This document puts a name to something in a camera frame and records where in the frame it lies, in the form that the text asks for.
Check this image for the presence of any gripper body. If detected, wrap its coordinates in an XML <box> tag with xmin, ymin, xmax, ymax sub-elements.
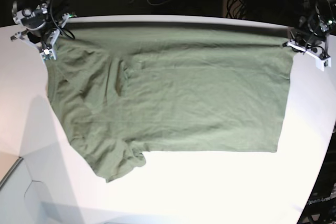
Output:
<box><xmin>10</xmin><ymin>14</ymin><xmax>76</xmax><ymax>54</ymax></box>
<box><xmin>282</xmin><ymin>27</ymin><xmax>331</xmax><ymax>60</ymax></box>

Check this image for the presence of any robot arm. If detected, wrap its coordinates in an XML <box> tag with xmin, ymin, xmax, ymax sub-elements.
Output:
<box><xmin>282</xmin><ymin>0</ymin><xmax>335</xmax><ymax>64</ymax></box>
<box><xmin>10</xmin><ymin>0</ymin><xmax>75</xmax><ymax>60</ymax></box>

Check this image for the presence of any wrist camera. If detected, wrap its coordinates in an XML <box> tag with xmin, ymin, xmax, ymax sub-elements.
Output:
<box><xmin>40</xmin><ymin>48</ymin><xmax>57</xmax><ymax>62</ymax></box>
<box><xmin>315</xmin><ymin>57</ymin><xmax>332</xmax><ymax>71</ymax></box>

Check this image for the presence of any green t-shirt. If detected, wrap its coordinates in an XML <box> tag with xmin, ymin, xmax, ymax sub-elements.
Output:
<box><xmin>46</xmin><ymin>25</ymin><xmax>295</xmax><ymax>182</ymax></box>

